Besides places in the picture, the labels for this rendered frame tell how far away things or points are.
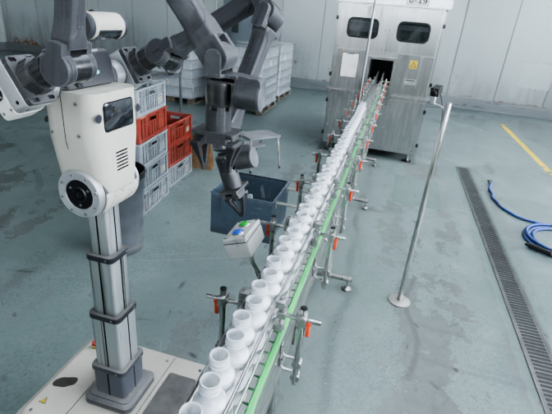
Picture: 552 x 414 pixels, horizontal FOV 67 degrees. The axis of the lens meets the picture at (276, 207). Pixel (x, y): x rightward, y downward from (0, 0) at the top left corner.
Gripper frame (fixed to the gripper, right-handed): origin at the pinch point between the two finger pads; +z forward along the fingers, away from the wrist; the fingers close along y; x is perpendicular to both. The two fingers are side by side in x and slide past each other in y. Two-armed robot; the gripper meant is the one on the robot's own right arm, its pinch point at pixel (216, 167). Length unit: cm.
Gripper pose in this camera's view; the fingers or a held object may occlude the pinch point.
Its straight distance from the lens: 98.7
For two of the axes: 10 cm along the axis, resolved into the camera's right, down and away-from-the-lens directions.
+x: 2.7, -3.8, 8.9
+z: -0.9, 9.1, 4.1
